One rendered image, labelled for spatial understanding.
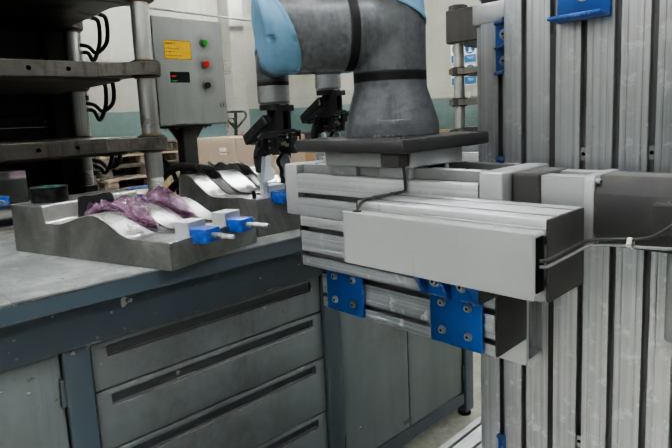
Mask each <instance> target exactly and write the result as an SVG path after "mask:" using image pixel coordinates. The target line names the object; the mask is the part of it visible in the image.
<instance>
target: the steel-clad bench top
mask: <svg viewBox="0 0 672 448"><path fill-rule="evenodd" d="M300 237H301V234H300V228H299V229H295V230H290V231H285V232H281V233H276V234H272V235H267V236H263V237H257V242H255V243H252V244H249V245H246V246H243V247H240V248H237V249H235V250H232V251H229V252H226V253H223V254H220V255H217V256H215V257H219V256H223V255H227V254H232V253H236V252H240V251H244V250H249V249H253V248H257V247H262V246H266V245H270V244H274V243H279V242H283V241H287V240H291V239H296V238H300ZM215 257H212V258H215ZM155 271H159V270H157V269H150V268H142V267H135V266H127V265H120V264H112V263H104V262H97V261H89V260H82V259H74V258H67V257H59V256H51V255H44V254H36V253H29V252H21V251H17V249H16V242H15V234H14V233H13V234H7V235H0V308H1V307H5V306H10V305H12V304H13V305H14V304H18V303H23V302H27V301H31V300H35V299H40V298H44V297H48V296H52V295H57V294H61V293H65V292H69V291H74V290H78V289H82V288H87V287H91V286H95V285H99V284H104V283H108V282H112V281H116V280H121V279H125V278H129V277H133V276H138V275H142V274H146V273H151V272H155Z"/></svg>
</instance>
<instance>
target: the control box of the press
mask: <svg viewBox="0 0 672 448"><path fill-rule="evenodd" d="M150 26H151V37H152V48H153V59H155V60H157V61H159V62H160V63H161V72H162V75H161V76H160V77H159V78H157V79H155V81H156V92H157V103H158V114H159V125H160V129H164V130H168V129H169V131H170V132H171V133H172V135H173V136H174V137H175V139H176V140H177V145H178V156H179V163H197V164H199V157H198V144H197V138H198V136H199V134H200V132H201V130H202V128H203V127H205V128H208V126H212V125H211V124H226V123H227V122H228V117H227V103H226V90H225V76H224V63H223V49H222V36H221V23H220V22H216V21H206V20H195V19H185V18H175V17H164V16H154V15H150ZM205 124H206V125H205ZM184 125H185V126H184ZM163 126H164V127H163Z"/></svg>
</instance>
